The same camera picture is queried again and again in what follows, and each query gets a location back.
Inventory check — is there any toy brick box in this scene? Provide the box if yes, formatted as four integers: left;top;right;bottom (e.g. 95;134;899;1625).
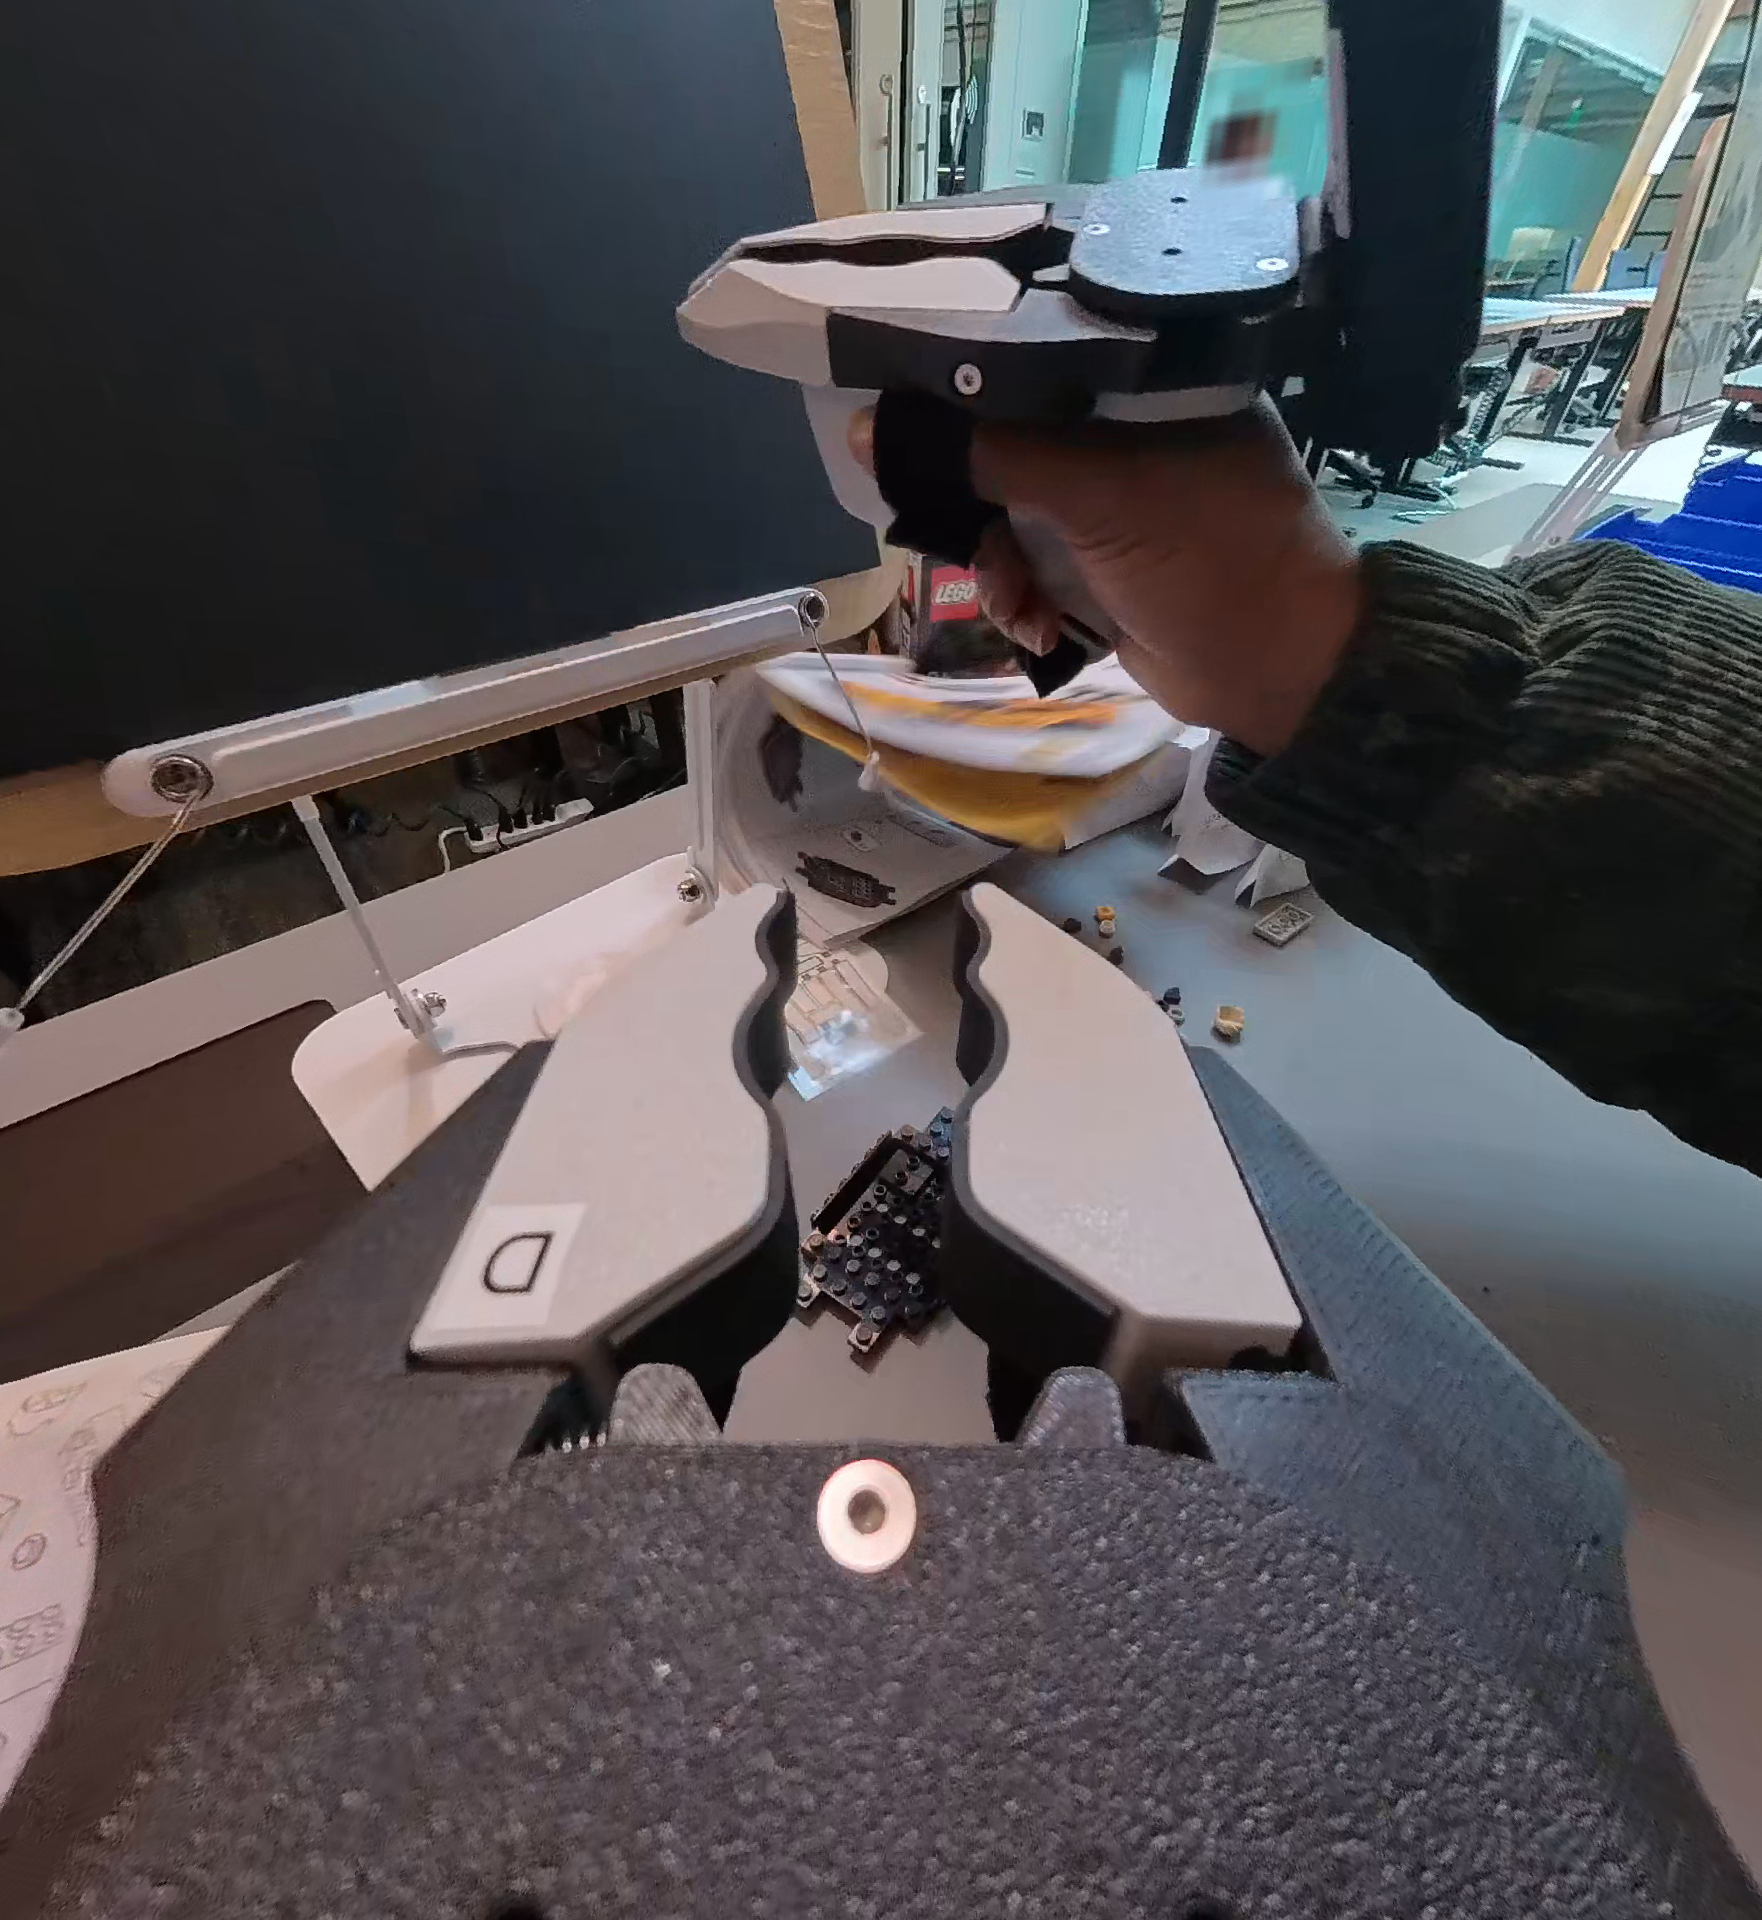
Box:
899;542;1037;677

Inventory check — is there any black pole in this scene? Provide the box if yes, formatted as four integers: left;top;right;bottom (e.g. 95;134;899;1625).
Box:
1153;0;1223;177

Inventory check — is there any wooden easel frame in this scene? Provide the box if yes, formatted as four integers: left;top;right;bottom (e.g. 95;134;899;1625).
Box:
1566;0;1762;448

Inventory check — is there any large black panel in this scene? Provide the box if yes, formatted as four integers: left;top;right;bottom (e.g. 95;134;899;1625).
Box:
0;0;885;807

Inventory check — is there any clear plastic parts bag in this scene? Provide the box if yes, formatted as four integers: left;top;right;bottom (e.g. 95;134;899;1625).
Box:
778;941;923;1107

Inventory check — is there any open white instruction sheet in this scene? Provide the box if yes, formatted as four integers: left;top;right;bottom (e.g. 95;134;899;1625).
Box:
708;677;1016;948

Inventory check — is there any white support bar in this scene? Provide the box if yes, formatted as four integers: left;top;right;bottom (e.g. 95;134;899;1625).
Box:
0;587;881;1074

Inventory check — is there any person's right hand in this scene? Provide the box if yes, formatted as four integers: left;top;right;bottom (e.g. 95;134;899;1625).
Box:
846;390;1367;763

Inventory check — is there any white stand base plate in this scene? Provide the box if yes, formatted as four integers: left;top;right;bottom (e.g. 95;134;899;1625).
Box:
291;685;741;1189

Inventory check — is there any blue bin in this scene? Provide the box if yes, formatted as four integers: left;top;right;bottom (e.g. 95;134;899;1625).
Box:
1583;448;1762;671

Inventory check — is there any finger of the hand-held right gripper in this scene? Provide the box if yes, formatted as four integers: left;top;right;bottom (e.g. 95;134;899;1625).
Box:
729;200;1070;281
680;251;1070;377

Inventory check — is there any black toy brick model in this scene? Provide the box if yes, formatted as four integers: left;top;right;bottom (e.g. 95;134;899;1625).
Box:
796;1107;972;1363

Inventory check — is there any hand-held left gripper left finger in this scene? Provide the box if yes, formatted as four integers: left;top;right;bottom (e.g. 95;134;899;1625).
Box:
411;884;801;1405

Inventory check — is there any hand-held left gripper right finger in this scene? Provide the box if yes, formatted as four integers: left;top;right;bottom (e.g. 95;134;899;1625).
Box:
950;883;1308;1391

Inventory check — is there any white brick-print paper bag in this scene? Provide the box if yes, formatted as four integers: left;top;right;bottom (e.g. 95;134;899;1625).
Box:
0;1325;233;1920

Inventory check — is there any yellow white instruction booklet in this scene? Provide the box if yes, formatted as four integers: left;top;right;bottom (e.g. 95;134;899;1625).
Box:
758;654;1184;850

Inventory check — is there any person's right forearm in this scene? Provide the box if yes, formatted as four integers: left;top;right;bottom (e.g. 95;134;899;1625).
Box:
1200;541;1762;1218

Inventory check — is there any torn white paper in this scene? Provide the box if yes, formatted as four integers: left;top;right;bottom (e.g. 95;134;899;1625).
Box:
1153;725;1309;904

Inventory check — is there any white power strip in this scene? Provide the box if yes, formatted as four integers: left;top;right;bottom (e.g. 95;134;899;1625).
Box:
442;793;600;858

